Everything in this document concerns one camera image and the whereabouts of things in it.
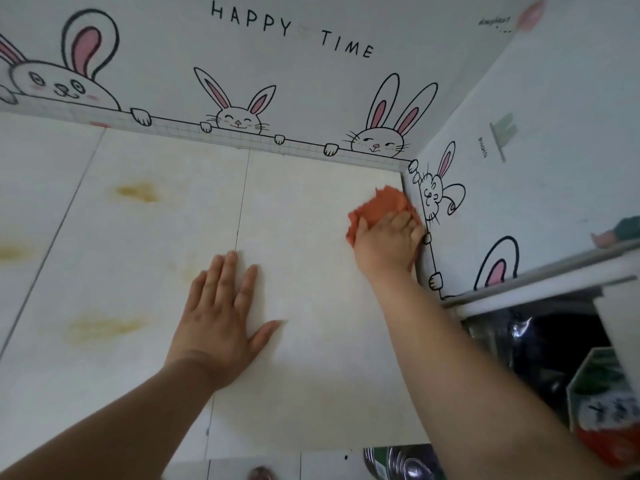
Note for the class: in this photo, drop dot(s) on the person's left middle finger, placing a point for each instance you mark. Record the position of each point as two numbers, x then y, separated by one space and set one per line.
228 277

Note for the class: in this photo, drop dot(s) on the green and red food packet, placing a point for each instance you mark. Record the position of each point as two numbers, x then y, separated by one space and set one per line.
602 404

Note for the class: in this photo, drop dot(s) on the white shelf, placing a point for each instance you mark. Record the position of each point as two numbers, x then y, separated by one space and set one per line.
540 282

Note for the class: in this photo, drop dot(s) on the person's right forearm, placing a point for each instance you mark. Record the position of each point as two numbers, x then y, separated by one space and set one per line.
465 389

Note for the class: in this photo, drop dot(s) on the black plastic bag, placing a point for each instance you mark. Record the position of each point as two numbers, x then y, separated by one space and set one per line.
537 352

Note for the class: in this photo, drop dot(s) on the orange cleaning cloth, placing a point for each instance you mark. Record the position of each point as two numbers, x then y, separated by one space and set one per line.
382 204

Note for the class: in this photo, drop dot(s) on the person's left thumb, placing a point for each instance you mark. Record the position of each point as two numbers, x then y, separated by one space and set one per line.
265 333

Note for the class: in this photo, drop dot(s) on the person's right hand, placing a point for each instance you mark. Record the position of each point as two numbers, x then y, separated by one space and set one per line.
387 249

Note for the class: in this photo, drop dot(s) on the person's left forearm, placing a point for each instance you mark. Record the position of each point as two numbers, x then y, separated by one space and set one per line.
115 424

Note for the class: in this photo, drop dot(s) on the person's right thumb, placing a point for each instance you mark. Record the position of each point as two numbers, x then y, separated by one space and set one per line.
362 230

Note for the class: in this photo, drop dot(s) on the green and pink figurine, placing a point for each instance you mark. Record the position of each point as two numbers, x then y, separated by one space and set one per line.
617 231

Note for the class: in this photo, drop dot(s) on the person's left little finger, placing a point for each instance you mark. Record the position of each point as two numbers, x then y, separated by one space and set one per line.
196 292

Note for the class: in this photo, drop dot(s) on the white container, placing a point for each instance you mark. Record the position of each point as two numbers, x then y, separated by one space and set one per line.
621 329

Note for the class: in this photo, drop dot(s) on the person's left hand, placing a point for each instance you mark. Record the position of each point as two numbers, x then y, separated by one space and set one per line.
215 329

